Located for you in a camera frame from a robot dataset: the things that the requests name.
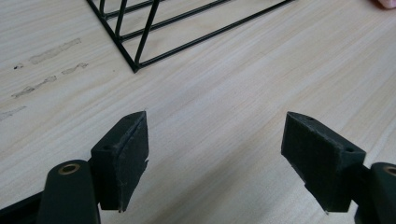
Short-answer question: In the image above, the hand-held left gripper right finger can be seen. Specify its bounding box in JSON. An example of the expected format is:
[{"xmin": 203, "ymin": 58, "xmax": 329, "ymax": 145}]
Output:
[{"xmin": 280, "ymin": 111, "xmax": 367, "ymax": 214}]

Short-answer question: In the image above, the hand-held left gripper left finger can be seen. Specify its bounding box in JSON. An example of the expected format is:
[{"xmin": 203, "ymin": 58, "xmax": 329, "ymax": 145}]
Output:
[{"xmin": 90, "ymin": 110, "xmax": 149, "ymax": 214}]

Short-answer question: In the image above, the pink object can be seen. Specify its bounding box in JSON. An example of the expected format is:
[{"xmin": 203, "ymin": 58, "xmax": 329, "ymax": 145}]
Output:
[{"xmin": 373, "ymin": 0, "xmax": 396, "ymax": 9}]

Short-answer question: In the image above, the black wire rack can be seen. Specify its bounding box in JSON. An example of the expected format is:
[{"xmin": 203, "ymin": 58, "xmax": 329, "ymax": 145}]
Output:
[{"xmin": 86, "ymin": 0, "xmax": 296, "ymax": 74}]

